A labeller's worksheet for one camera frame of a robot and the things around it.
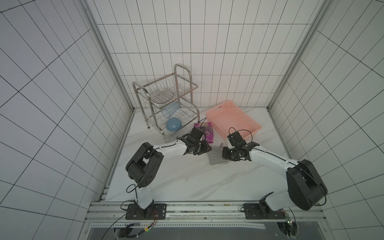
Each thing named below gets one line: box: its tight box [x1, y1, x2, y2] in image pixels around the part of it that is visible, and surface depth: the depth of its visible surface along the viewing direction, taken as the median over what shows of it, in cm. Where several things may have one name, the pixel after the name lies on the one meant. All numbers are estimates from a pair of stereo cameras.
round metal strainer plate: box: [149, 88, 175, 104], surface depth 92 cm
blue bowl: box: [166, 117, 182, 132], surface depth 102 cm
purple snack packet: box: [193, 122, 214, 144], surface depth 102 cm
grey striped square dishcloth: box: [207, 142, 229, 166], surface depth 91 cm
